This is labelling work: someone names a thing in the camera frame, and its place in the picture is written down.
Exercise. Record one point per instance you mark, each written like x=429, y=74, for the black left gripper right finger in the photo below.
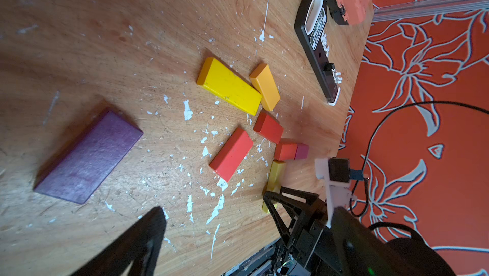
x=361, y=253

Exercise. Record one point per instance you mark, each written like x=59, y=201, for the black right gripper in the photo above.
x=307, y=236

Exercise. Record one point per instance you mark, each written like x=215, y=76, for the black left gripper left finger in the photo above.
x=137, y=249

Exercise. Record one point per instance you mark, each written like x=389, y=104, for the lime yellow long block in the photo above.
x=276, y=173

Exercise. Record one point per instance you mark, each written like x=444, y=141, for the red cube block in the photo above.
x=285, y=151

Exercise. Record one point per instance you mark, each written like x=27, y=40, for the small magenta block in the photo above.
x=302, y=151

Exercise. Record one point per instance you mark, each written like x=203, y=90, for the long red block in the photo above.
x=226, y=162

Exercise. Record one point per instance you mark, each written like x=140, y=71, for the small red block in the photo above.
x=268, y=127

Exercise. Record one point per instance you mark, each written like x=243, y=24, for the dark purple block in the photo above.
x=82, y=168

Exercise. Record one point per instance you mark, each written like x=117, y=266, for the orange block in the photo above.
x=262, y=79

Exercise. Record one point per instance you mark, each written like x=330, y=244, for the bright yellow block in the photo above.
x=216, y=78

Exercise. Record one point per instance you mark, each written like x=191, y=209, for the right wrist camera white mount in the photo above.
x=337, y=176

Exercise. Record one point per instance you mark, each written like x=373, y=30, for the aluminium frame post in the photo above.
x=426, y=8

